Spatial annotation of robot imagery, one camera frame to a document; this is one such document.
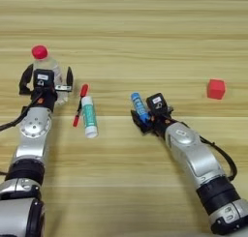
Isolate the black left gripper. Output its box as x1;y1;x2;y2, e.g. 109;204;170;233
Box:
17;63;75;112

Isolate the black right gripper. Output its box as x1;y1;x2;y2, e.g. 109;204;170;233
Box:
130;104;176;138

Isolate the clear bottle with red cap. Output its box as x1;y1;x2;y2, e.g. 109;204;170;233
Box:
30;44;71;107

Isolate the blue glue stick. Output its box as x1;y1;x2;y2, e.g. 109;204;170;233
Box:
130;92;150;123

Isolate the red cube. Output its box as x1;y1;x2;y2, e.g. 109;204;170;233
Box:
206;78;227;101

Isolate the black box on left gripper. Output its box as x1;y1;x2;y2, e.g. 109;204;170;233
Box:
32;68;56;92

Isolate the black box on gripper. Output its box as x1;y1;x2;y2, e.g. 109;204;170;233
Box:
32;68;56;92
145;92;170;117

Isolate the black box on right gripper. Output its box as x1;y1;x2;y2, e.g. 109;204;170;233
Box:
145;92;170;117

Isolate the red pen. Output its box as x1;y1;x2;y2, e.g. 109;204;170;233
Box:
72;83;90;129

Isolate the green and white glue stick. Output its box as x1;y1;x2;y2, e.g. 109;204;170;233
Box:
79;95;99;139

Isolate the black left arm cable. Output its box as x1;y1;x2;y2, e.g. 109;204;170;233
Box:
0;90;45;133

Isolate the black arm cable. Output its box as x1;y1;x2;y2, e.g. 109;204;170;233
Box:
0;90;45;133
173;118;239;183

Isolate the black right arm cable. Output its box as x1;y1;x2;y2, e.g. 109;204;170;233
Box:
173;118;239;183

